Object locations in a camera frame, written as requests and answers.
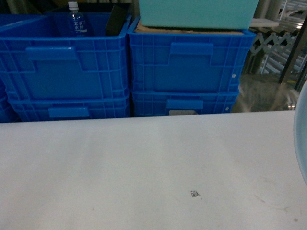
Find blue crate top right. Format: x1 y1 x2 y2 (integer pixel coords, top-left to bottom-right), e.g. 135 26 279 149
128 18 255 93

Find expandable roller conveyor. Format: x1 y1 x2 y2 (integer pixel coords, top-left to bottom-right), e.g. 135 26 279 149
243 0 307 83

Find blue crate top middle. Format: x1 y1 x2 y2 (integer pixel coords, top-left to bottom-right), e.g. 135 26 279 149
0 13 130 101

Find blue crate bottom middle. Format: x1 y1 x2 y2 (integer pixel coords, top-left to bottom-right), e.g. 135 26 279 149
9 94 130 122

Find light blue round tray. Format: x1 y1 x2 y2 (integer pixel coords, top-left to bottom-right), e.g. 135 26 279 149
293 82 307 183

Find blue crate bottom right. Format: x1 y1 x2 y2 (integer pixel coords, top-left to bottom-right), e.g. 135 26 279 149
130 91 239 117

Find blue crate top left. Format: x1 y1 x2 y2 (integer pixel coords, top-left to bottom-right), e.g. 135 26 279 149
0 13 46 32

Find blue crate bottom left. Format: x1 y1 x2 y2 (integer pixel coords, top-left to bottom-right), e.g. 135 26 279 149
0 81 20 123

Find clear water bottle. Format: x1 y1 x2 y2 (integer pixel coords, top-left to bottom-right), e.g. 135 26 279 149
67 1 93 37

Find blue crate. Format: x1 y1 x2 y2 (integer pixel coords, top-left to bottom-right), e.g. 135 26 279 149
0 13 130 101
130 91 239 117
0 13 46 32
0 81 20 123
128 18 255 93
9 94 130 122

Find black flat panel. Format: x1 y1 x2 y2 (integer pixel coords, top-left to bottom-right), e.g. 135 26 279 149
105 3 130 37

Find small QR code sticker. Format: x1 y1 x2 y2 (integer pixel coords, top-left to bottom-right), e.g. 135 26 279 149
190 190 201 199

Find brown cardboard sheet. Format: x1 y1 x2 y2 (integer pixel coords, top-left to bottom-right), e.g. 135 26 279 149
133 20 244 36

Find teal plastic tub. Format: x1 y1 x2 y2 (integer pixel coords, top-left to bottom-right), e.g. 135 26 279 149
139 0 258 30

